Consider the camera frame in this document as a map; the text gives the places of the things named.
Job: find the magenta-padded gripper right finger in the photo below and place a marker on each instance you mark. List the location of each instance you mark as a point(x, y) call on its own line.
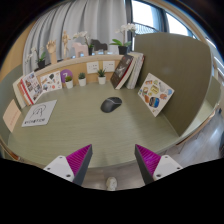
point(165, 165)

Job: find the white orchid in black pot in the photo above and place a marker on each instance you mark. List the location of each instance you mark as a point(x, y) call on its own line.
point(90, 51)
point(123, 50)
point(41, 63)

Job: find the dark grey horse figure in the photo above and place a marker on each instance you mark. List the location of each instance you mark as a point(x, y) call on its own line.
point(99, 45)

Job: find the colourful sticker sheet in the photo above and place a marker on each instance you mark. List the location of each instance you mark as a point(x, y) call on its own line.
point(155, 94)

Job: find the purple round number sign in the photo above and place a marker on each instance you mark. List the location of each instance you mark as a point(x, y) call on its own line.
point(65, 73)

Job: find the wooden mannequin figure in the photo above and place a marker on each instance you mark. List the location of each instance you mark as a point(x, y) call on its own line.
point(65, 41)

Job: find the white sticker sheet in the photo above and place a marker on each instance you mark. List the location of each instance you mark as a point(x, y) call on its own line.
point(50, 81)

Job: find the grey-green desk divider panel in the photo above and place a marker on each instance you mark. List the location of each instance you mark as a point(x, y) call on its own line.
point(6, 90)
point(180, 73)

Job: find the white-covered leaning books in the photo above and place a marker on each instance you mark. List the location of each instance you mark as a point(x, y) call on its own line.
point(137, 71)

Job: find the cream-covered book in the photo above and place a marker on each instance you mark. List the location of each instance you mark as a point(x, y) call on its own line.
point(18, 93)

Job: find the small succulent in white pot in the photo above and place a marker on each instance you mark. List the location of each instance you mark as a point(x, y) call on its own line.
point(82, 81)
point(101, 80)
point(69, 84)

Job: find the white wall socket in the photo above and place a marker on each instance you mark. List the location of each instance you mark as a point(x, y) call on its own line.
point(108, 66)
point(92, 67)

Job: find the red-spined photo cover book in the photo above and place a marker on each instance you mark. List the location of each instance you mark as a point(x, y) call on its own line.
point(32, 87)

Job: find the black-covered book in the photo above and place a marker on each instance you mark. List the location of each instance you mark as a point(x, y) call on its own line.
point(121, 70)

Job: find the dark grey computer mouse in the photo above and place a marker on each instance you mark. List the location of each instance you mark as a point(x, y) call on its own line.
point(111, 104)

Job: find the grey curtain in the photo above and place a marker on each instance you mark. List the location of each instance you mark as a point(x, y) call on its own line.
point(100, 20)

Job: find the wooden hand model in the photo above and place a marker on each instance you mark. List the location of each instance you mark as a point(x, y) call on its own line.
point(51, 47)

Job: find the white printed mouse pad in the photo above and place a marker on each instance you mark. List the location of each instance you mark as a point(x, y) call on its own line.
point(39, 114)

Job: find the dark-framed window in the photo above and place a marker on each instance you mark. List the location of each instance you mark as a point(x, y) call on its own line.
point(146, 15)

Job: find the peach paper card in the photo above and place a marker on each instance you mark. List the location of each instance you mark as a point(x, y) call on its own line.
point(11, 115)

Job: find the pink horse figure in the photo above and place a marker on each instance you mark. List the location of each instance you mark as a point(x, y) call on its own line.
point(80, 50)

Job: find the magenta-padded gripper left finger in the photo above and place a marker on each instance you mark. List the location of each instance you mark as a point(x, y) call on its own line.
point(60, 166)

